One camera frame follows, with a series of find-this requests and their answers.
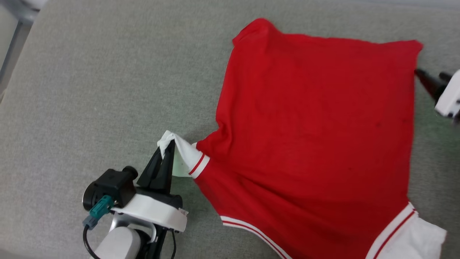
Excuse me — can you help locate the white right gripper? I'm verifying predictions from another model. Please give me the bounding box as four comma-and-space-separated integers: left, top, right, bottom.
415, 69, 460, 119

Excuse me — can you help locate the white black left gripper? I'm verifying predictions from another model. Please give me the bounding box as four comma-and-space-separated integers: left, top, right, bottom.
111, 140, 188, 232

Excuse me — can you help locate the red shirt with white trim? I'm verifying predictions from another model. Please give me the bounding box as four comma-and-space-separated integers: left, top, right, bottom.
157, 18, 448, 259

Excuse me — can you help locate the grey fabric sofa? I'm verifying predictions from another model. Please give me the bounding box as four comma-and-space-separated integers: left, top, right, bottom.
0, 0, 460, 259

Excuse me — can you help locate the teal left camera connector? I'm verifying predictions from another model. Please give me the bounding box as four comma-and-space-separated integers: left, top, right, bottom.
83, 195, 114, 230

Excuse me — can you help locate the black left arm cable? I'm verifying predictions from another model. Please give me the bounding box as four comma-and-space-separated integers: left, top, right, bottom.
83, 225, 101, 259

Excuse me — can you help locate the grey metal frame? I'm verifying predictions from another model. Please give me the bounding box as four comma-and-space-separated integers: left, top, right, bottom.
0, 0, 47, 103

